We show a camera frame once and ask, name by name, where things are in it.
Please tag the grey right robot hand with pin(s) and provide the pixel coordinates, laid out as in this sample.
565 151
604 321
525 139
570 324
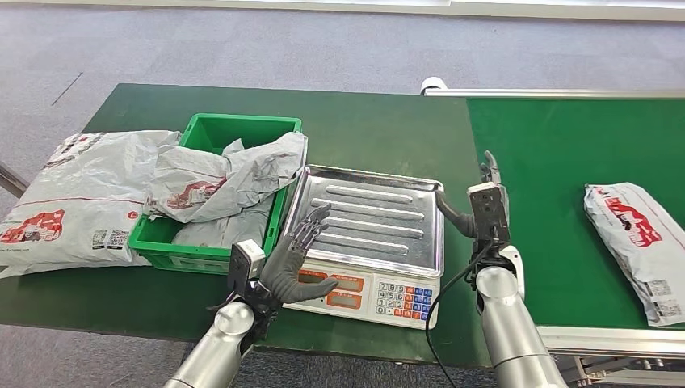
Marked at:
455 217

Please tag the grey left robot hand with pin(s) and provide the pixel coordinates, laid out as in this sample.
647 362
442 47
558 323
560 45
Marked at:
286 273

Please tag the grey parcel bag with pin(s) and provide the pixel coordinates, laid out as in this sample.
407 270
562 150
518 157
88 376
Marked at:
214 177
637 246
225 230

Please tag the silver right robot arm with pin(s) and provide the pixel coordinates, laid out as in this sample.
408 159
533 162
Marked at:
508 332

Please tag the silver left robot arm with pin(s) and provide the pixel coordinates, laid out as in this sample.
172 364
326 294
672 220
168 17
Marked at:
219 348

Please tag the white conveyor roller end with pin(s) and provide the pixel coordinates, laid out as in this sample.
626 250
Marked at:
432 85

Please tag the white scale with steel tray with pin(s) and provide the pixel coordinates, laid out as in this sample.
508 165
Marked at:
374 214

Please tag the dark green table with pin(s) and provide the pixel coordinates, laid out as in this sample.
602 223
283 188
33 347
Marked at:
364 128

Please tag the green plastic crate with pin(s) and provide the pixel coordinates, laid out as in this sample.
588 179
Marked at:
208 131

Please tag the large flat grey mailer bag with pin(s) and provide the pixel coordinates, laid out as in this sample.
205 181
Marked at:
85 203

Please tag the grey metal bar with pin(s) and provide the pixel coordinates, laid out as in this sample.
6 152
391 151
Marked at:
12 185

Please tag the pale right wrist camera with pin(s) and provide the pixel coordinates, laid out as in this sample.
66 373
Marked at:
488 211

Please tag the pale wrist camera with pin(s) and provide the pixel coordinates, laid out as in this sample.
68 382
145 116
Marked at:
488 211
249 254

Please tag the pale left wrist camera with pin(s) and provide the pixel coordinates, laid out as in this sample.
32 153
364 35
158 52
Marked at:
249 254

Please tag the aluminium conveyor frame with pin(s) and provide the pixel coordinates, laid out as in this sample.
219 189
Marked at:
562 95

